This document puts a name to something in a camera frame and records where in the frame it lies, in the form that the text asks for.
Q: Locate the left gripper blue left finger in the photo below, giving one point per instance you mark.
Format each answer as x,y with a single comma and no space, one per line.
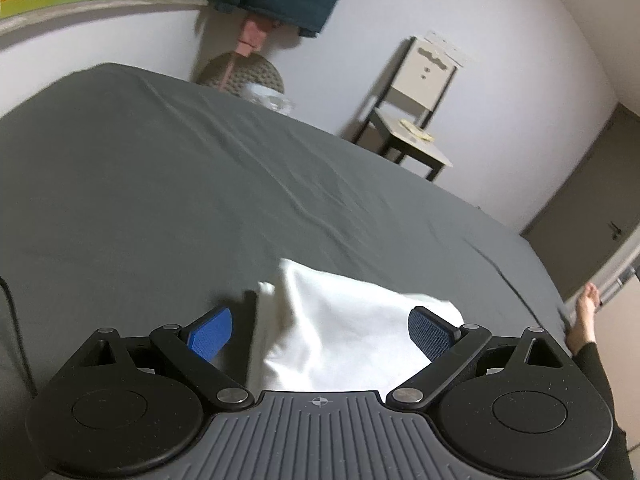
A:
202,339

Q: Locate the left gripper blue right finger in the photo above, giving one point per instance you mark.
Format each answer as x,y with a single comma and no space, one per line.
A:
434,336

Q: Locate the white long sleeve shirt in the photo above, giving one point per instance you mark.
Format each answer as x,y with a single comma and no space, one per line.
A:
317,331

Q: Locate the person bare foot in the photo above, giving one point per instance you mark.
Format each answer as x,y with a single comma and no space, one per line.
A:
583,332

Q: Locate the dark grey bed sheet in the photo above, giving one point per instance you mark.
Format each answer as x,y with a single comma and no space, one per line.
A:
130,199

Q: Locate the dark wooden door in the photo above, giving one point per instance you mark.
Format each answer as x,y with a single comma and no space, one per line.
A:
595,209

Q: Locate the yellow item on chair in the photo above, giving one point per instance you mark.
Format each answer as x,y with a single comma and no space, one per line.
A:
416,131

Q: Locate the cream and black wooden chair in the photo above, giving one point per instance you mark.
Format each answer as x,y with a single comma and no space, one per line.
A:
417,86

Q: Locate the woven grey waste basket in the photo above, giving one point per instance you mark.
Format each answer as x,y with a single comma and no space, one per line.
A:
253,79

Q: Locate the pink hanging cloth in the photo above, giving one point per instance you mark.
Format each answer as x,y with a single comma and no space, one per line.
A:
254,32

